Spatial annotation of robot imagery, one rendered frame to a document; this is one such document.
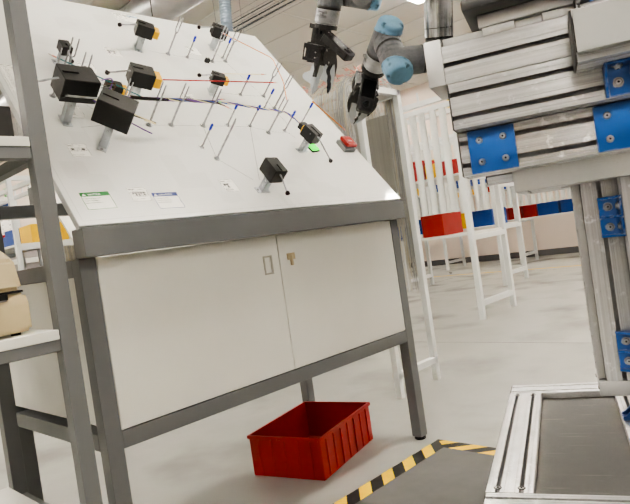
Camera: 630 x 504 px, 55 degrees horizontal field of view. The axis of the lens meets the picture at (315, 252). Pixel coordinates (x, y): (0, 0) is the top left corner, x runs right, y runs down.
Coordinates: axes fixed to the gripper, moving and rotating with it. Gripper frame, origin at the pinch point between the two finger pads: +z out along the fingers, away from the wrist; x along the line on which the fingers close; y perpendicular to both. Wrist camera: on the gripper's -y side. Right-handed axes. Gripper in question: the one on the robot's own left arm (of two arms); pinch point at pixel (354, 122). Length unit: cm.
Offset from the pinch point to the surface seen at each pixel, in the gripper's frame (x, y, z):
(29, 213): 92, -32, 33
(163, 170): 53, -35, -1
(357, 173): -8.6, 3.0, 25.1
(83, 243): 64, -68, -10
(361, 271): -12.8, -31.5, 35.0
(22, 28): 83, -36, -37
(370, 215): -12.5, -16.5, 23.4
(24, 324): 72, -86, -4
